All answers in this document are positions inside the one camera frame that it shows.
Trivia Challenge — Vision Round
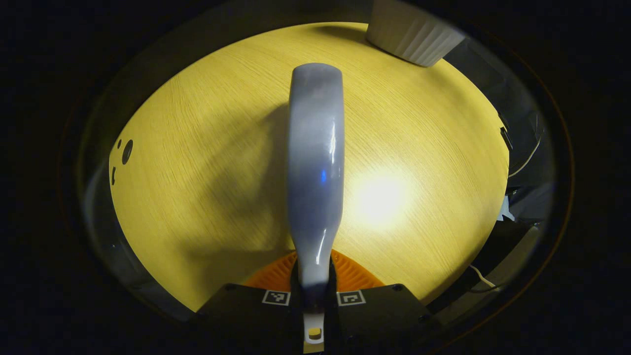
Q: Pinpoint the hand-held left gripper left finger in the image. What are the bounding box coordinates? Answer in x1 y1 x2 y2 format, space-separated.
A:
196 250 302 355

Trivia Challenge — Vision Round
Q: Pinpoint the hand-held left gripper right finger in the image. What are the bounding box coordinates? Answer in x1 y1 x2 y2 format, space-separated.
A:
328 249 442 355

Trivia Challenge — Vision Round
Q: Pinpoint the small grey broom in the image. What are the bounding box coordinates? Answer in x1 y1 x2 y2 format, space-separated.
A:
287 63 345 355

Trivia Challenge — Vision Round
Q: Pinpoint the white cable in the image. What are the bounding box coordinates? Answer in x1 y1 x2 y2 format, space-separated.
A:
508 136 543 178
468 265 496 289

